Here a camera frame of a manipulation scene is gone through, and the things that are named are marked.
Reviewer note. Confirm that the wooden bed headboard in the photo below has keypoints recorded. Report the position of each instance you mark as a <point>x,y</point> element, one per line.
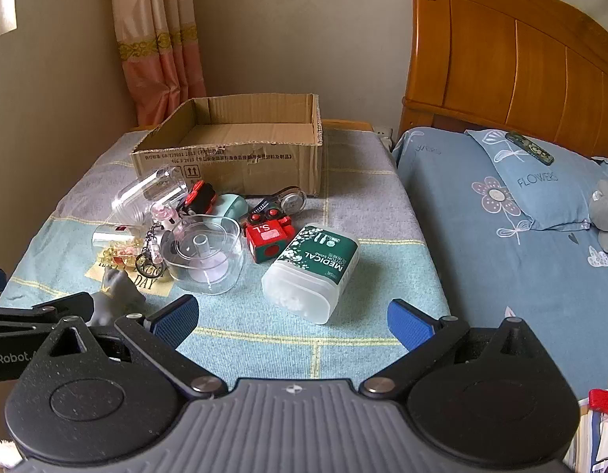
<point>506,59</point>

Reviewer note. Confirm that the red plastic item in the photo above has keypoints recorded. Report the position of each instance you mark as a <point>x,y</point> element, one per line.
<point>604,399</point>

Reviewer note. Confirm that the grey elephant toy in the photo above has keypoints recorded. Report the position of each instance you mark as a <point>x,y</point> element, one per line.
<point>112,300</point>

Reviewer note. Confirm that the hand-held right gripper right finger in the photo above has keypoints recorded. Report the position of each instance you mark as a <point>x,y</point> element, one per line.
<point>407,325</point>

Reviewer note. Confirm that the grey plush toy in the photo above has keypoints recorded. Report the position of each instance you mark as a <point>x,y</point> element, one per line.
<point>607,207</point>

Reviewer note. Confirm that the clear round plastic container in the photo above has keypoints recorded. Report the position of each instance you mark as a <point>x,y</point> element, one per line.
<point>205,266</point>

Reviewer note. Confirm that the clear bottle of yellow capsules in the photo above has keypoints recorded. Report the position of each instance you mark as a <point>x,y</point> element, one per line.
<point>112,244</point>

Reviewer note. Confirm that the checked grey blue blanket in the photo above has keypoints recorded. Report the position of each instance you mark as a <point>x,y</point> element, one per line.
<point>333,197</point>

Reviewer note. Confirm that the green label cotton swab container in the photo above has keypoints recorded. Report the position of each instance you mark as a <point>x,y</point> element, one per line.
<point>314,266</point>

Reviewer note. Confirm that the clear plastic jar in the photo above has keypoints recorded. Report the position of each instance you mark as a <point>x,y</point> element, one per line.
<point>146,192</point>

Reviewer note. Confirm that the mint green plastic gadget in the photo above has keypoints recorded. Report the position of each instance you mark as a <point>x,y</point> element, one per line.
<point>232,204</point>

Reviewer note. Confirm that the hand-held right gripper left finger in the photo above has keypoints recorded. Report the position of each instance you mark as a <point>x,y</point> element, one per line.
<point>175,322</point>

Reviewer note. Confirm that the red block robot toy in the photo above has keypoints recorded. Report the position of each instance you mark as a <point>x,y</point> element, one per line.
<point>264,241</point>

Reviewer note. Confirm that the pink orange curtain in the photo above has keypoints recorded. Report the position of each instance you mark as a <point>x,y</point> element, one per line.
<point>156,59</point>

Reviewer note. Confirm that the stack of paper booklets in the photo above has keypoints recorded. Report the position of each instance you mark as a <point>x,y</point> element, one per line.
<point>602,438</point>

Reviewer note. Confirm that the cardboard box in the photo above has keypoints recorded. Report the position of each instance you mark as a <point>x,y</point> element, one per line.
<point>235,162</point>

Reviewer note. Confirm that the blue floral pillow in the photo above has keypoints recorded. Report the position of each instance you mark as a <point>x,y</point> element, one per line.
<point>530,182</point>

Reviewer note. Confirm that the blue floral bedsheet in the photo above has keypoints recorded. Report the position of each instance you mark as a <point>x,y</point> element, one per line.
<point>481,266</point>

